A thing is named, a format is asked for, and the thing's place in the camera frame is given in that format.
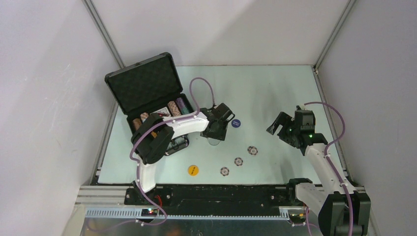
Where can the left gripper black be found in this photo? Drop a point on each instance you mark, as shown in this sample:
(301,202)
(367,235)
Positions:
(215,129)

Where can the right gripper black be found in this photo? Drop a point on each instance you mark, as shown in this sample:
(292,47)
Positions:
(286,128)

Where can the blue small blind button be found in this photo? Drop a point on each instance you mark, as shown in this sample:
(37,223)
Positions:
(236,123)

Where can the black poker set case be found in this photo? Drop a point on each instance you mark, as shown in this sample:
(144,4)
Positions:
(146,87)

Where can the clear round dealer button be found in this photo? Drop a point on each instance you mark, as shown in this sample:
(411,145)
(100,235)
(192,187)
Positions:
(214,142)

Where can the black triangular all-in marker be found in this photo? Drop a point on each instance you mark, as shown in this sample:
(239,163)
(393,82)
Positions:
(163,112)

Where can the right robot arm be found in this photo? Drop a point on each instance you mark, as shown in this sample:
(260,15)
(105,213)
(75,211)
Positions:
(341,209)

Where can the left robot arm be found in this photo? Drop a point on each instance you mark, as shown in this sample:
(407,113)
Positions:
(153,137)

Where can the purple chip stack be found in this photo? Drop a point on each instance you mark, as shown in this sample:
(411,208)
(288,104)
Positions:
(180,103)

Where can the pink brown chip stack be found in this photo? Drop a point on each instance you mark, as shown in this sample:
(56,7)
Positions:
(173,108)

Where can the poker chip near triangle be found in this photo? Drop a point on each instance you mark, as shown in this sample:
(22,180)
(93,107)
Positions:
(252,150)

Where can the poker chip middle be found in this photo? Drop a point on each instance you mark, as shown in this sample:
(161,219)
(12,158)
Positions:
(238,161)

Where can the poker chip lower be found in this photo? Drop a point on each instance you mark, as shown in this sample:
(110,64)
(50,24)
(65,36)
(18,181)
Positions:
(224,171)

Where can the yellow round button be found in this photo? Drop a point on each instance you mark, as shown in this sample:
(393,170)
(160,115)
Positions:
(193,170)

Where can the orange blue chip stack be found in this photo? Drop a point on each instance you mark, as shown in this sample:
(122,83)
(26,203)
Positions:
(144,116)

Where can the brown teal chip stack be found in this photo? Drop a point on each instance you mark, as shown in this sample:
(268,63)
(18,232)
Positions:
(136,123)

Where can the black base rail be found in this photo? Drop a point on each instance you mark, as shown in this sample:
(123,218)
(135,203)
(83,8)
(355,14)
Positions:
(217,200)

